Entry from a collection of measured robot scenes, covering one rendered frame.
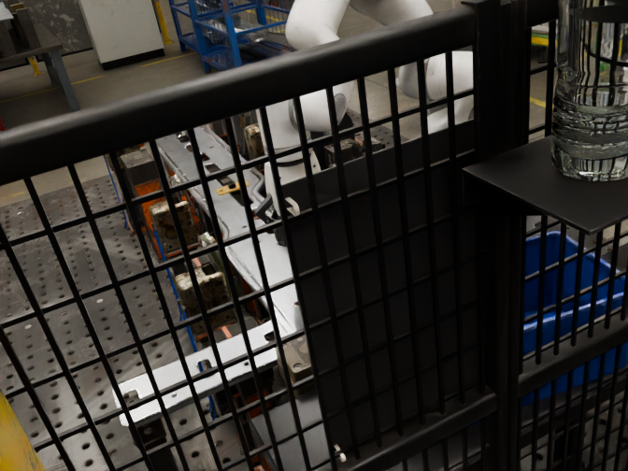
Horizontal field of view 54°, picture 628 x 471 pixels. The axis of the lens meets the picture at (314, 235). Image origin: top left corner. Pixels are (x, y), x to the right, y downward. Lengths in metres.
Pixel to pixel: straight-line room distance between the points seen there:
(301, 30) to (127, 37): 7.18
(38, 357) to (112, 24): 6.70
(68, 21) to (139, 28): 1.12
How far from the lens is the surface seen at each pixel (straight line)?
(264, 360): 1.00
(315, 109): 0.97
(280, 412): 0.87
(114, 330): 1.73
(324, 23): 1.07
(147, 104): 0.39
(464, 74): 1.59
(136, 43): 8.25
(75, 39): 8.98
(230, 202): 1.51
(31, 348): 1.80
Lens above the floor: 1.65
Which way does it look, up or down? 30 degrees down
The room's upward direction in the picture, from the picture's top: 10 degrees counter-clockwise
